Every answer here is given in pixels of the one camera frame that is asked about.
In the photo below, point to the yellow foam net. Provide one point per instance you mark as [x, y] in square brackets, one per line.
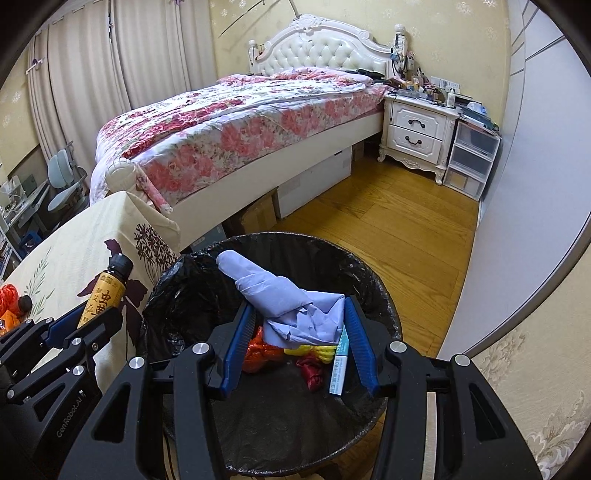
[318, 353]

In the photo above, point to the orange snack packet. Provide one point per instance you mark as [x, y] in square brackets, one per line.
[7, 323]

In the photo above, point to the red mesh bag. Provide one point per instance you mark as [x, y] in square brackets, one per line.
[9, 297]

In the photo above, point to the small red wrapper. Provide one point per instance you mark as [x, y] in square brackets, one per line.
[313, 373]

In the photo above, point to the dark cloth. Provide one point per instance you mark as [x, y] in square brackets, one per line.
[367, 72]

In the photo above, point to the beige curtains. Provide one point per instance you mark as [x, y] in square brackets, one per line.
[92, 69]

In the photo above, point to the brown cardboard box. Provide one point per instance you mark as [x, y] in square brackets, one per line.
[256, 212]

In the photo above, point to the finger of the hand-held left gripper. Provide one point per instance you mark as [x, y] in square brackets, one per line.
[99, 325]
[69, 321]

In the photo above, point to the teal and white box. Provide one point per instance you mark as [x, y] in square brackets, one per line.
[338, 364]

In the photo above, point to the dark-capped red label bottle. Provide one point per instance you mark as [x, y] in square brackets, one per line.
[23, 303]

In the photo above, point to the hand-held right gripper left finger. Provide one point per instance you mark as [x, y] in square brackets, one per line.
[235, 364]

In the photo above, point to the black-lined trash bin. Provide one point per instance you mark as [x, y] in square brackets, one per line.
[277, 424]

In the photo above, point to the white under-bed box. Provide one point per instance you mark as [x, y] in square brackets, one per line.
[314, 180]

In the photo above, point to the lavender paper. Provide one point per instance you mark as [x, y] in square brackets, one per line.
[277, 300]

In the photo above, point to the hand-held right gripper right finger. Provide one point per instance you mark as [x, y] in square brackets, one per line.
[362, 350]

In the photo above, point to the small white bottle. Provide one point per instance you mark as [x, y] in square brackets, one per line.
[450, 97]

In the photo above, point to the white tufted bed frame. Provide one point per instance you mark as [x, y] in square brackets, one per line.
[323, 50]

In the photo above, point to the clear plastic drawer unit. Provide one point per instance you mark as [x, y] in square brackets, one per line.
[473, 157]

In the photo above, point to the table with floral cloth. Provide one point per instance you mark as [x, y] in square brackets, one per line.
[69, 249]

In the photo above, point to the thin fishing rod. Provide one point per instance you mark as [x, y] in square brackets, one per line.
[249, 19]

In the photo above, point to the cluttered study desk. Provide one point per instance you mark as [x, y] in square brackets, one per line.
[25, 203]

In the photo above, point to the blue stool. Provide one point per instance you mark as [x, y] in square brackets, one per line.
[30, 240]

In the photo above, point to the yellow label bottle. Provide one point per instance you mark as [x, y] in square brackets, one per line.
[104, 295]

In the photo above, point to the pink floral quilt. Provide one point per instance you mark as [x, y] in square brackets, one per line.
[231, 124]

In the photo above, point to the white two-drawer nightstand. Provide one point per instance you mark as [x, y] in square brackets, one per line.
[415, 131]

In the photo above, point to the grey-blue desk chair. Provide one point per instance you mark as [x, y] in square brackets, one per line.
[60, 170]

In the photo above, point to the orange-red plastic bag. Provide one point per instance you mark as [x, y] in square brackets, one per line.
[258, 357]

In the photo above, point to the grey sliding wardrobe door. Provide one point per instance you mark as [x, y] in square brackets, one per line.
[531, 184]

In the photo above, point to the pile of nightstand clutter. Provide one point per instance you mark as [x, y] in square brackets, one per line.
[425, 85]

